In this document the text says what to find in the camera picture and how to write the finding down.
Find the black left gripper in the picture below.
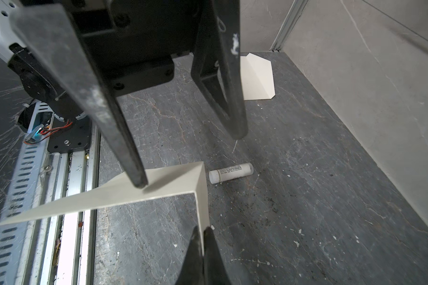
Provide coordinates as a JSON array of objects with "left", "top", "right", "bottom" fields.
[{"left": 10, "top": 1, "right": 248, "bottom": 188}]

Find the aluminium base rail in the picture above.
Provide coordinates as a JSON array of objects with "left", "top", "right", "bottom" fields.
[{"left": 0, "top": 102, "right": 100, "bottom": 285}]

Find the aluminium frame left post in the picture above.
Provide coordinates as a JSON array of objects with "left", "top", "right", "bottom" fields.
[{"left": 270, "top": 0, "right": 308, "bottom": 52}]

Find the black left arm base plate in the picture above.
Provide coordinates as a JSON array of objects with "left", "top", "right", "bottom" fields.
[{"left": 47, "top": 117, "right": 92, "bottom": 154}]

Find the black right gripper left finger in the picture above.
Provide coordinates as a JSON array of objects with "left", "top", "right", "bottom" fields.
[{"left": 175, "top": 226, "right": 204, "bottom": 285}]

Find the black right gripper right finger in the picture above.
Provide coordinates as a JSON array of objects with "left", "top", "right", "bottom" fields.
[{"left": 203, "top": 228, "right": 231, "bottom": 285}]

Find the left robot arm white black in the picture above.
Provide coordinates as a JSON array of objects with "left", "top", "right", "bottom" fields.
[{"left": 0, "top": 1, "right": 248, "bottom": 188}]

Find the white paper envelope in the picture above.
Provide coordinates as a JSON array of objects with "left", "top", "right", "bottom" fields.
[{"left": 240, "top": 53, "right": 276, "bottom": 100}]

